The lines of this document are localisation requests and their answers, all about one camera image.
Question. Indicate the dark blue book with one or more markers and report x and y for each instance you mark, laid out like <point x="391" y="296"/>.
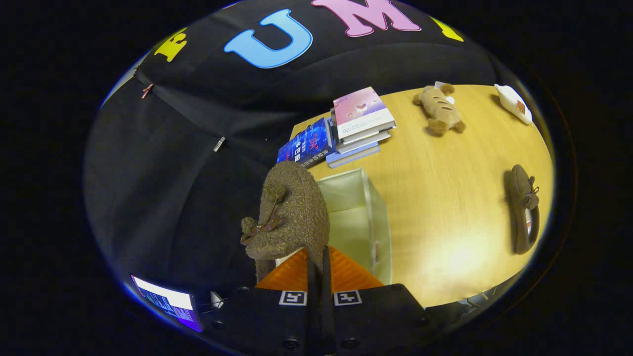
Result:
<point x="306" y="146"/>

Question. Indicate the pink cover book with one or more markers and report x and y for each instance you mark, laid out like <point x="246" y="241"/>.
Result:
<point x="363" y="111"/>

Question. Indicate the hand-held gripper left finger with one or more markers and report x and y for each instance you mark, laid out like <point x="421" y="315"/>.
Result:
<point x="311" y="296"/>

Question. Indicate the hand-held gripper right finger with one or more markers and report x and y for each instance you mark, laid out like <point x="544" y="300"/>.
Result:
<point x="326" y="296"/>

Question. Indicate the brown fuzzy shoe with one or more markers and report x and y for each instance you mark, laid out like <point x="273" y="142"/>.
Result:
<point x="296" y="207"/>
<point x="519" y="207"/>

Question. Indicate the silver clip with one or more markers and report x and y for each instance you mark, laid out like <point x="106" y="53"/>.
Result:
<point x="219" y="144"/>

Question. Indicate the green fabric storage box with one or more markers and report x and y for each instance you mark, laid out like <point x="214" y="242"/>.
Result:
<point x="356" y="217"/>

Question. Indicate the pale blue book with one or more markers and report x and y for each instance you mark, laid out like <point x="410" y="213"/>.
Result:
<point x="353" y="152"/>

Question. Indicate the computer monitor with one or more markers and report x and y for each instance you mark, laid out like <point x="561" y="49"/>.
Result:
<point x="165" y="299"/>

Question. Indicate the tan bread plush toy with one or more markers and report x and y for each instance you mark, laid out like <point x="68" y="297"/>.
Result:
<point x="440" y="111"/>

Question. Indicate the white soft packet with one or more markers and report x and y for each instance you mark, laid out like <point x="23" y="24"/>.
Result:
<point x="512" y="101"/>

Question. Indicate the black backdrop cloth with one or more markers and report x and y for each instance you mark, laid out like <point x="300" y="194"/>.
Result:
<point x="173" y="198"/>

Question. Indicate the red clip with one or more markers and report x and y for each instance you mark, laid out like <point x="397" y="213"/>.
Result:
<point x="147" y="90"/>

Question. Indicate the grey book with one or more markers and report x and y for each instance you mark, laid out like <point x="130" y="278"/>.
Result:
<point x="363" y="137"/>

